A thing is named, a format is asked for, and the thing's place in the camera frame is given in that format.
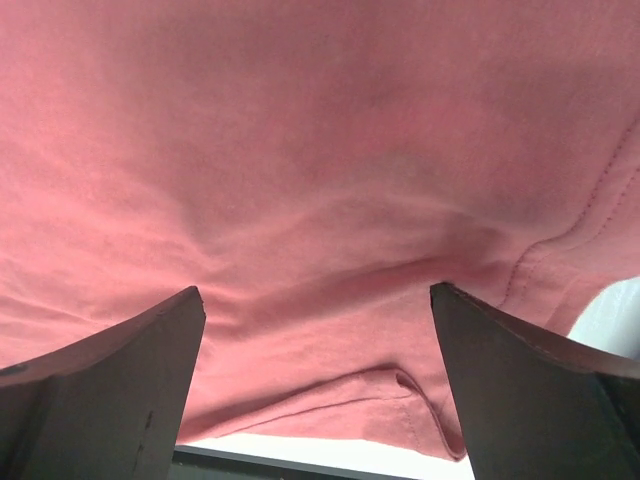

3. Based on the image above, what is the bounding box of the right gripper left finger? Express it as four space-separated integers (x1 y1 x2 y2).
1 287 206 479

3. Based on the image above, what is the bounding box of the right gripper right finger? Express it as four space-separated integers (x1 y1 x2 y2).
430 283 639 480

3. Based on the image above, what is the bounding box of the pink red t shirt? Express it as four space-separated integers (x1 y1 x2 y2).
1 1 639 460

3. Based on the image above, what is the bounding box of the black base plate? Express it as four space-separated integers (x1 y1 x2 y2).
167 446 419 479

